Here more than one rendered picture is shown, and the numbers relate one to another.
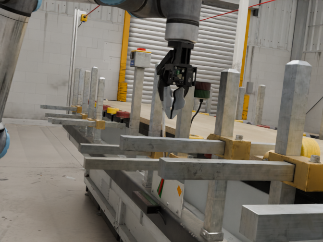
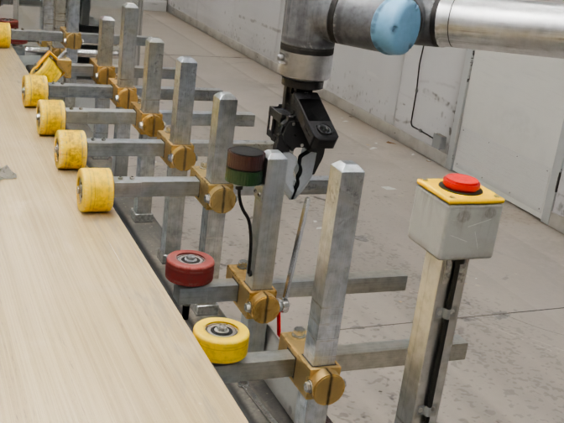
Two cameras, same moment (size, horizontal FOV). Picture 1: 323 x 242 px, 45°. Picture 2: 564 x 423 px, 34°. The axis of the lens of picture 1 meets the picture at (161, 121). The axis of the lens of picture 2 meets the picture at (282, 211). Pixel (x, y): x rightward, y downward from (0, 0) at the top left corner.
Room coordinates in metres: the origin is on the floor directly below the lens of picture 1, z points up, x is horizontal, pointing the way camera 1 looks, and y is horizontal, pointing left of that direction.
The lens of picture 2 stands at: (2.66, -0.13, 1.51)
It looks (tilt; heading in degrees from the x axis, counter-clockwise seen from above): 19 degrees down; 177
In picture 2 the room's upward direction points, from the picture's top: 7 degrees clockwise
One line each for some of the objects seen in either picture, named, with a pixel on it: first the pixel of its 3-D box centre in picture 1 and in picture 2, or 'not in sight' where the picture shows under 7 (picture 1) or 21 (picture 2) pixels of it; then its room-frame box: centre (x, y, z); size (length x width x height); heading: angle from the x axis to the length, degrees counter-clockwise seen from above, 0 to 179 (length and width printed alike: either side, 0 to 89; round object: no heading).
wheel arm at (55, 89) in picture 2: not in sight; (130, 91); (0.25, -0.42, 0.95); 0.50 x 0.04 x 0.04; 111
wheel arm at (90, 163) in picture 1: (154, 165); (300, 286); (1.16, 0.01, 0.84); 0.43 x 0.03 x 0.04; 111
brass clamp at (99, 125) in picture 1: (98, 123); not in sight; (2.37, 0.38, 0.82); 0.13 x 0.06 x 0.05; 21
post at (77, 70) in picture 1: (75, 96); not in sight; (3.33, 0.75, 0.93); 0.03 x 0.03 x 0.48; 21
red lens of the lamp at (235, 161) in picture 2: (201, 85); (246, 158); (1.25, -0.11, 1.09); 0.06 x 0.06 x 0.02
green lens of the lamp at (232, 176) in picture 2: (200, 93); (244, 173); (1.25, -0.11, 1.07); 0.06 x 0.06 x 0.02
